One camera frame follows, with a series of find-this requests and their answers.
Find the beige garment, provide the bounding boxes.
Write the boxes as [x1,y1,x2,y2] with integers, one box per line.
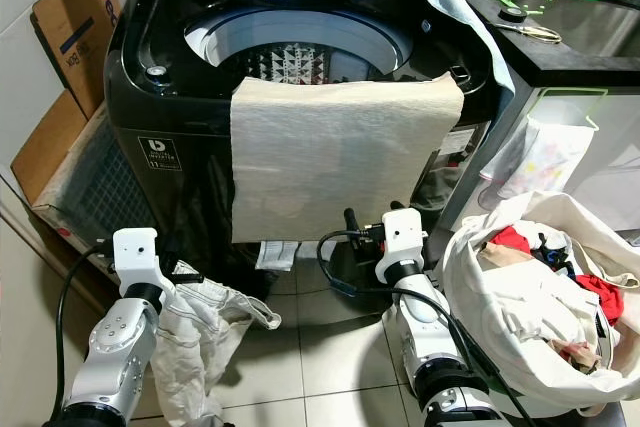
[479,244,537,271]

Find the steel sink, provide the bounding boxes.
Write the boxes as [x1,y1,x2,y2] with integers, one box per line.
[548,0,640,60]

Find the flat brown cardboard sheet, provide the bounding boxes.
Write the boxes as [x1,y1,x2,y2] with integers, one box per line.
[11,86,83,205]

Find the beige towel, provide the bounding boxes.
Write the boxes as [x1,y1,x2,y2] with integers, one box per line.
[227,71,467,246]

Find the white laundry bag green print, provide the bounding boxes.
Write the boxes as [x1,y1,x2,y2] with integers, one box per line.
[439,190,640,421]

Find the off-white stitched garment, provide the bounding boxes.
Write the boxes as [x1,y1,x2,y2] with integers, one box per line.
[149,280,284,427]

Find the white folded garment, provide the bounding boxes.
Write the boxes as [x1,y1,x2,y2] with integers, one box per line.
[484,247,607,350]

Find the white sink cabinet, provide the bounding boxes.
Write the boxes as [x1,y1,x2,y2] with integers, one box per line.
[510,85,640,240]

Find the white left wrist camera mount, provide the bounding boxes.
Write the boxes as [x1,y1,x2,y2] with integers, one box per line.
[112,229,170,294]

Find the white care label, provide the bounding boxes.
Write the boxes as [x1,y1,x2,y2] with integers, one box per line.
[254,239,299,272]

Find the brown patterned garment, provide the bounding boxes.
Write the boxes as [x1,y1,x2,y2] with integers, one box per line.
[549,338,597,374]

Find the light blue cloth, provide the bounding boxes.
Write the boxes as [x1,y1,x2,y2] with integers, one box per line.
[424,0,517,100]

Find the red garment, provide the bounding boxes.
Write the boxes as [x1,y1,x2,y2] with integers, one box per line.
[489,226,534,254]
[574,274,624,324]

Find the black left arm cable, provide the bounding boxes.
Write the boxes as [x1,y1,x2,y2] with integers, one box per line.
[54,246,123,420]

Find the black washing machine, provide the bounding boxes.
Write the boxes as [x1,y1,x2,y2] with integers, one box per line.
[104,0,513,334]

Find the clear printed plastic bag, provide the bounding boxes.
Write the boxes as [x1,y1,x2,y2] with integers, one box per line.
[479,116,597,211]

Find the black countertop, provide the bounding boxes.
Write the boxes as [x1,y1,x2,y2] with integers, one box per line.
[484,0,640,90]

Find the green wire rack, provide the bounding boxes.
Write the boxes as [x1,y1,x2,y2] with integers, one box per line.
[533,86,602,135]

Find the box with grid print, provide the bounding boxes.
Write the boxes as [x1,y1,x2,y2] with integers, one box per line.
[38,97,153,240]

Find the scissors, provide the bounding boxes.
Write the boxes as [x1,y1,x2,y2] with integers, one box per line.
[499,18,564,46]

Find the brown printed cardboard box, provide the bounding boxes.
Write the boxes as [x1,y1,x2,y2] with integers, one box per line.
[31,0,127,120]

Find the black and blue garment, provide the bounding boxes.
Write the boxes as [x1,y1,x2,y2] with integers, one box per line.
[529,231,577,279]

